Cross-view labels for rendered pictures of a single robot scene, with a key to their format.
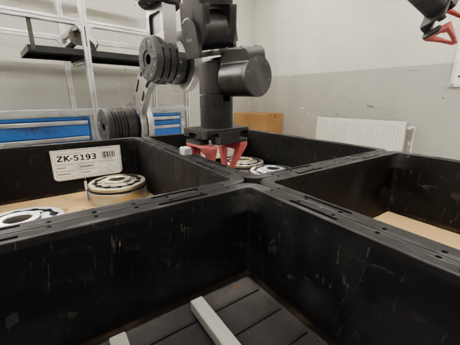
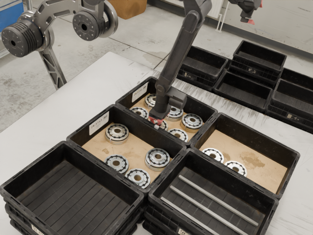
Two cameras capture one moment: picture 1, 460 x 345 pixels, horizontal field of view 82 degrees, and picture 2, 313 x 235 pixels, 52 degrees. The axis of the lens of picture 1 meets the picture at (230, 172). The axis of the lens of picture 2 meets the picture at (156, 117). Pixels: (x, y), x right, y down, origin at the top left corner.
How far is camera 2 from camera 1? 1.14 m
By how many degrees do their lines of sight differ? 36
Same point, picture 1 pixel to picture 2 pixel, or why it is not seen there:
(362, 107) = not seen: outside the picture
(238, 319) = (187, 177)
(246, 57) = (182, 102)
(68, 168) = (93, 128)
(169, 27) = (100, 9)
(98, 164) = (102, 122)
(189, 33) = (160, 89)
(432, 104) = not seen: outside the picture
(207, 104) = (161, 106)
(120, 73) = not seen: outside the picture
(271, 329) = (194, 178)
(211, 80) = (164, 100)
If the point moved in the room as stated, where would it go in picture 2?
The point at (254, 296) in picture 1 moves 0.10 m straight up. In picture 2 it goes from (188, 171) to (193, 155)
